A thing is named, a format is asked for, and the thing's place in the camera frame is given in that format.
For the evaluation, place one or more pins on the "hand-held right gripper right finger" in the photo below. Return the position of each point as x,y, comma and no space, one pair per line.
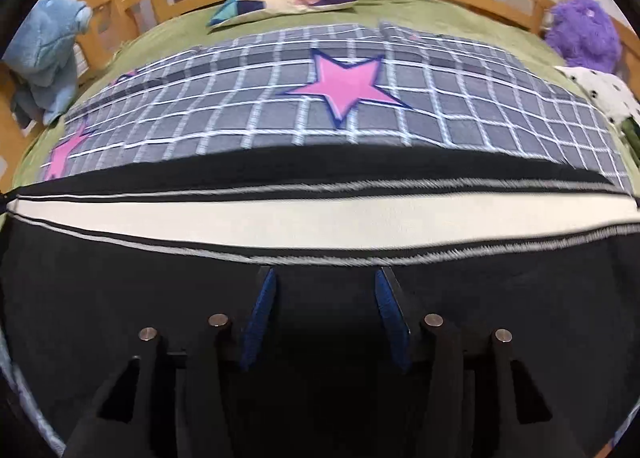
390,318

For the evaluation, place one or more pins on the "dark green cloth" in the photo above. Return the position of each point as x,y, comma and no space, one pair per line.
634,137

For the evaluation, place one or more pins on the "green bed blanket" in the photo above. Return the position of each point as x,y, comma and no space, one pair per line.
425,12

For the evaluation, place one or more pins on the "purple plush toy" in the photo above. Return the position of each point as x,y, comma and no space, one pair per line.
582,32

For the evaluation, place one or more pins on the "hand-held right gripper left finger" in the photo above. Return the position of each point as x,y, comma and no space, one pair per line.
262,308

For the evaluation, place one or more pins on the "blue plush toy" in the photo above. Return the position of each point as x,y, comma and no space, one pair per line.
45,47

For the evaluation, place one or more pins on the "grey checked star blanket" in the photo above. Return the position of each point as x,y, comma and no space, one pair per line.
450,102

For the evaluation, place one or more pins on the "black pants with white waistband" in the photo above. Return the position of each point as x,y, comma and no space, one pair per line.
150,298

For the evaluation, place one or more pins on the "white flower-dotted pillow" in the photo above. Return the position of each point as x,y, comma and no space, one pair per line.
605,87

